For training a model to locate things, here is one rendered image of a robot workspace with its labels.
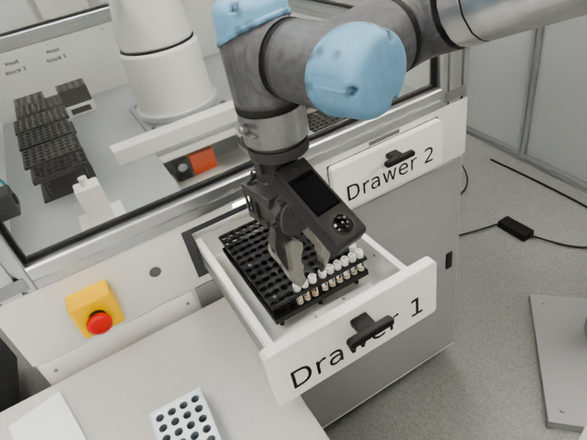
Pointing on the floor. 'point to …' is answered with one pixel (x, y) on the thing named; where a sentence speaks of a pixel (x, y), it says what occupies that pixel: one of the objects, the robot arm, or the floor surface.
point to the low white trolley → (179, 385)
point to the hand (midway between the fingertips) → (313, 273)
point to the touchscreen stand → (562, 358)
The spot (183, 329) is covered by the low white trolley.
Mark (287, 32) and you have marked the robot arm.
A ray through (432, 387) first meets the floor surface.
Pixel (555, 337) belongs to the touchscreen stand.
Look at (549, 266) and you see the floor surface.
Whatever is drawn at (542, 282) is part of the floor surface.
